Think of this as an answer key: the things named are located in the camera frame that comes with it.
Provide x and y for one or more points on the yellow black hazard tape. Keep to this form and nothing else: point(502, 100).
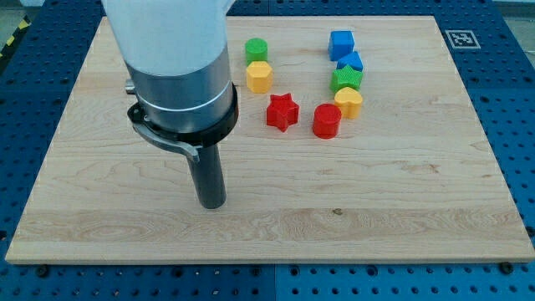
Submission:
point(16, 37)

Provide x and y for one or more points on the green star block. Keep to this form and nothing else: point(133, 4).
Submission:
point(347, 77)

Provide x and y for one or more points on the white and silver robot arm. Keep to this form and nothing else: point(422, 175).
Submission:
point(176, 54)

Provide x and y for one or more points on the yellow heart block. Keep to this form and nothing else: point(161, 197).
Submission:
point(349, 101)

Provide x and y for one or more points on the red star block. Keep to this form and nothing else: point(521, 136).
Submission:
point(282, 111)

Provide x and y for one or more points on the blue cube block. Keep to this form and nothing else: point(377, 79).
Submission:
point(341, 43)

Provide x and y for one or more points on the light wooden board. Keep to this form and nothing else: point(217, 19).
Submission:
point(413, 179)

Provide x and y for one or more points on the yellow hexagon block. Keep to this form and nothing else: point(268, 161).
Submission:
point(259, 77)

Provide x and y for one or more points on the white fiducial marker tag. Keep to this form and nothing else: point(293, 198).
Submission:
point(462, 39)

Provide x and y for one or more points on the blue pentagon block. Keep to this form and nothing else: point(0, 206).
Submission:
point(352, 60)

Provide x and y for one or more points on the green cylinder block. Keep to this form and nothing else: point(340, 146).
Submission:
point(256, 49)

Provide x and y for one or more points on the red cylinder block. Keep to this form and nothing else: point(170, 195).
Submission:
point(326, 121)

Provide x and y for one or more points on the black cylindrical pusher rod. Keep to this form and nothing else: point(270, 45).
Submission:
point(206, 172)

